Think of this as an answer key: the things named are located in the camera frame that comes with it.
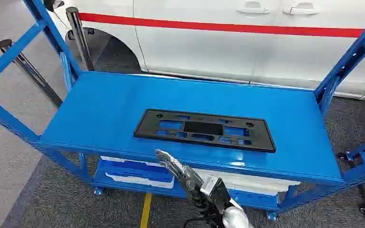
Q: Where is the white foam block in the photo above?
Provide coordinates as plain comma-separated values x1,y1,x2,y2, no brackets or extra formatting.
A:
193,168,301,197

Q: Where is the red barrier belt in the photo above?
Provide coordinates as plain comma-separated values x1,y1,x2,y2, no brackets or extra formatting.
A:
78,12,365,38

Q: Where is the black car wheel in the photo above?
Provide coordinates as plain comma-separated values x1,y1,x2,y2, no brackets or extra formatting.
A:
65,28,143,75

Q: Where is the black cable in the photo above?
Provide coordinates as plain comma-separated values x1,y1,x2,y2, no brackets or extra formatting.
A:
182,215,221,228

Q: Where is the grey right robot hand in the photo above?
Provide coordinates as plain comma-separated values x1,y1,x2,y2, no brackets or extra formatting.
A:
155,149,206,203

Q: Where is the black license plate frame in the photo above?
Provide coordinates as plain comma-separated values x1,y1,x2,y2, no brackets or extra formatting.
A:
134,109,277,154

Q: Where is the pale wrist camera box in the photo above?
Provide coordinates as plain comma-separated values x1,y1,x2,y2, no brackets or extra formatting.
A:
200,176,232,215

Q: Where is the blue metal shelf cart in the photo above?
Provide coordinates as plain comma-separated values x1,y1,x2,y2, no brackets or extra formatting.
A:
0,0,365,221

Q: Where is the yellow floor tape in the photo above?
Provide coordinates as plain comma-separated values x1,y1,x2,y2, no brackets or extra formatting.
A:
139,192,154,228

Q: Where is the white car door handle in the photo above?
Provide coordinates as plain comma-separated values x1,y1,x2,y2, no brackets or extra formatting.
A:
283,2,320,16
236,1,270,15

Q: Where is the white car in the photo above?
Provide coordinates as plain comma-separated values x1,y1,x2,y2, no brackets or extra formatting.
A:
48,0,365,101

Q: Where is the black stanchion post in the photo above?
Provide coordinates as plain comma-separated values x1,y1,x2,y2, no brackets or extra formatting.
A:
65,6,96,72
0,39,64,108

